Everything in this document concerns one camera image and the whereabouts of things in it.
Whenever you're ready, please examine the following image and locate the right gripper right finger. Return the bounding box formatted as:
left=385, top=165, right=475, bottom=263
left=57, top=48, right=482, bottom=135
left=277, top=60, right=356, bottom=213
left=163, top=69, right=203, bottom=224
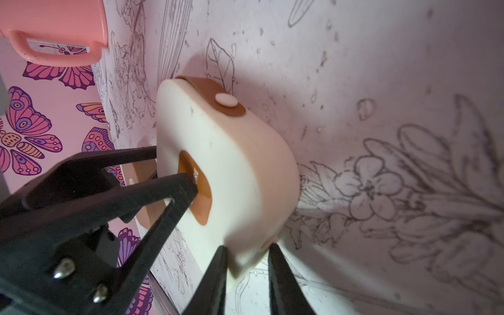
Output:
left=268, top=244, right=315, bottom=315

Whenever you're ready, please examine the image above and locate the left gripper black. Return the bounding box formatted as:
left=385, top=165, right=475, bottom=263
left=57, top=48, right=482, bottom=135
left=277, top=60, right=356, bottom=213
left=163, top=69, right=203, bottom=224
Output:
left=1, top=146, right=197, bottom=314

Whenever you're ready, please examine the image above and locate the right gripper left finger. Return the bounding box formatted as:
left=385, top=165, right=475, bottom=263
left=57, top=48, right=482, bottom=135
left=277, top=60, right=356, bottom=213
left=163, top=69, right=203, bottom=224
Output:
left=182, top=245, right=228, bottom=315

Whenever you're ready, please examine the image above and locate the tan brown clipper case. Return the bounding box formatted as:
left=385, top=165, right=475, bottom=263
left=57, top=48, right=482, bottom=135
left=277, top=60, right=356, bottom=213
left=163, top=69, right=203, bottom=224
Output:
left=120, top=160, right=165, bottom=230

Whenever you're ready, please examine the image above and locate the cream clipper case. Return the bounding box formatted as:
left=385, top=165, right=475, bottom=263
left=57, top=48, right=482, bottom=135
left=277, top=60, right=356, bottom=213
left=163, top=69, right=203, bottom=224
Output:
left=156, top=76, right=300, bottom=289

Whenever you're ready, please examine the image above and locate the pink watering can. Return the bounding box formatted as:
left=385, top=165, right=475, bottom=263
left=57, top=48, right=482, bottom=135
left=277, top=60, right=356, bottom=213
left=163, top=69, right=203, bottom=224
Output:
left=1, top=1, right=108, bottom=67

